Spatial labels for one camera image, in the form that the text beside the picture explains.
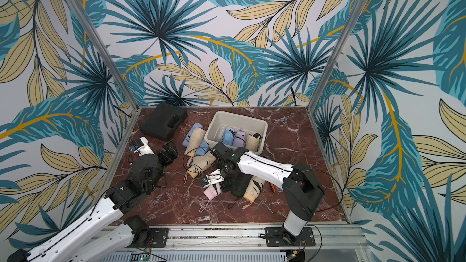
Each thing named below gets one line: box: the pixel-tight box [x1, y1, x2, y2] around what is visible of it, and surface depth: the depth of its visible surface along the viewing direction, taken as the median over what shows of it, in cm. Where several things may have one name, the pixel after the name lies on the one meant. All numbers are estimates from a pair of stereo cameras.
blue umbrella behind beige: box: [195, 139, 210, 157], surface depth 99 cm
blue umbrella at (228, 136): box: [222, 128, 237, 147], surface depth 102 cm
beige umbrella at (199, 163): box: [186, 152, 217, 179], surface depth 92 cm
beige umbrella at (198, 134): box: [184, 127, 206, 158], surface depth 100 cm
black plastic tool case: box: [139, 102, 189, 142], surface depth 108 cm
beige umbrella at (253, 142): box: [246, 132, 262, 152], surface depth 100 cm
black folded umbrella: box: [221, 171, 253, 209], surface depth 84 cm
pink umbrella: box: [203, 183, 221, 201], surface depth 85 cm
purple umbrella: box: [232, 127, 247, 148], surface depth 102 cm
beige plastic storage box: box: [203, 110, 269, 155], surface depth 100 cm
